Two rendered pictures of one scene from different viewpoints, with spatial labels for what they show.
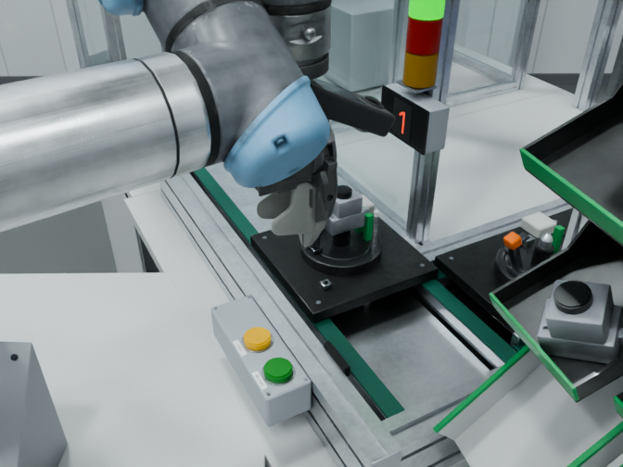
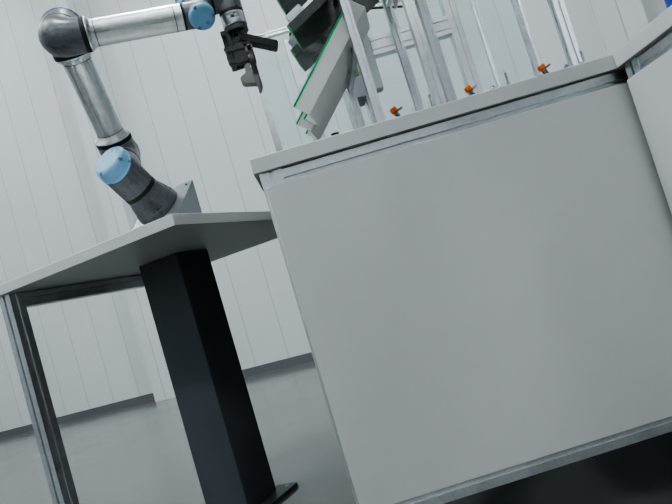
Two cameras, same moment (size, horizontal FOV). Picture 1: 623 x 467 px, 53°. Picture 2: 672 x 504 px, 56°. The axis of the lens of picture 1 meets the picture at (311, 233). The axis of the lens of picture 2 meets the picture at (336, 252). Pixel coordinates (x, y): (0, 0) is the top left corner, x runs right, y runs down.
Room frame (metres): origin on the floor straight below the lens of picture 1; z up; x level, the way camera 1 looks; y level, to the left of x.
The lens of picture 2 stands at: (-1.11, -0.89, 0.58)
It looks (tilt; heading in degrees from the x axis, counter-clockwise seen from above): 3 degrees up; 26
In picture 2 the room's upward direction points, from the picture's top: 17 degrees counter-clockwise
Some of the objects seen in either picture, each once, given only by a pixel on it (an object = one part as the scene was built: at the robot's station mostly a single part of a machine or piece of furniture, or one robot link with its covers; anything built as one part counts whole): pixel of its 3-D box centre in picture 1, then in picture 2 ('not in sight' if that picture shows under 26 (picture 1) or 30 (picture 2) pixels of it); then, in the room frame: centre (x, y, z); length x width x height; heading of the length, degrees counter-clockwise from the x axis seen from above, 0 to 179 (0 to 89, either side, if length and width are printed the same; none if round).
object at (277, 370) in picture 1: (278, 372); not in sight; (0.60, 0.05, 0.96); 0.04 x 0.04 x 0.02
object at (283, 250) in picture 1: (340, 255); not in sight; (0.87, -0.05, 0.96); 0.24 x 0.24 x 0.02; 28
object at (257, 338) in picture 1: (257, 340); not in sight; (0.66, 0.08, 0.96); 0.04 x 0.04 x 0.02
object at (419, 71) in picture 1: (420, 67); not in sight; (0.91, -0.16, 1.28); 0.05 x 0.05 x 0.05
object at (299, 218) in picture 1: (297, 220); (250, 78); (0.53, 0.01, 1.26); 0.06 x 0.03 x 0.09; 118
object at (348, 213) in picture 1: (347, 206); not in sight; (0.88, -0.06, 1.06); 0.08 x 0.04 x 0.07; 118
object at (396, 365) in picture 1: (326, 247); not in sight; (0.96, -0.03, 0.91); 0.84 x 0.28 x 0.10; 28
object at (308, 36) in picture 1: (289, 31); (234, 22); (0.54, 0.02, 1.45); 0.08 x 0.08 x 0.05
